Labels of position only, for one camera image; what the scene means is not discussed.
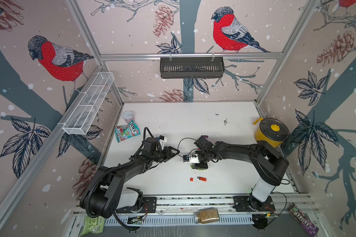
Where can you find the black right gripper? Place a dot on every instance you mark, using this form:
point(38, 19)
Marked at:
point(199, 165)

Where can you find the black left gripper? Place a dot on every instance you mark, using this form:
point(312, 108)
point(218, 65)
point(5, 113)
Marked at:
point(165, 149)

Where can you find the red usb drive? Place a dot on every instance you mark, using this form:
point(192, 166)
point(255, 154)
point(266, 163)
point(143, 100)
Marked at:
point(201, 178)

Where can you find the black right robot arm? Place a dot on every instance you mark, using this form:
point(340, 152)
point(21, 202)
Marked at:
point(267, 161)

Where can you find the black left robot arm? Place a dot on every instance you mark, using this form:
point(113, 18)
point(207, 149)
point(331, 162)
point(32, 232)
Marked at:
point(104, 194)

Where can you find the glass jar of seeds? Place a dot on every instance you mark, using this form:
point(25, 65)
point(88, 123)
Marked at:
point(205, 216)

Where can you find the green candy packet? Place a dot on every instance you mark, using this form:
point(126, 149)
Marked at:
point(125, 132)

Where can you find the pink can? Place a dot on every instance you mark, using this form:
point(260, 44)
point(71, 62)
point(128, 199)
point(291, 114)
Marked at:
point(128, 117)

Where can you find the yellow pot with black lid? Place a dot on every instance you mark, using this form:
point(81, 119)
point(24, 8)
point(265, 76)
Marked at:
point(272, 131)

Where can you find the green snack bag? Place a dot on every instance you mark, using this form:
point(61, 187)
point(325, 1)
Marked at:
point(93, 225)

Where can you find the purple candy bar wrapper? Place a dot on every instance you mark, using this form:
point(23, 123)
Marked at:
point(303, 220)

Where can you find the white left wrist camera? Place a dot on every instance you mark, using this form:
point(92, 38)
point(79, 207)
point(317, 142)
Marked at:
point(162, 140)

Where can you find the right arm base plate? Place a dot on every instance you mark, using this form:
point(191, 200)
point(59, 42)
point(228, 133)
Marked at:
point(247, 203)

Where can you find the black wire basket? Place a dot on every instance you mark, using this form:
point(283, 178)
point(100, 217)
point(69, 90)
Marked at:
point(192, 68)

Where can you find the white wire mesh shelf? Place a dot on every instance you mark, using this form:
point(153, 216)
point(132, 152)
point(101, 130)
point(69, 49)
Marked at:
point(85, 112)

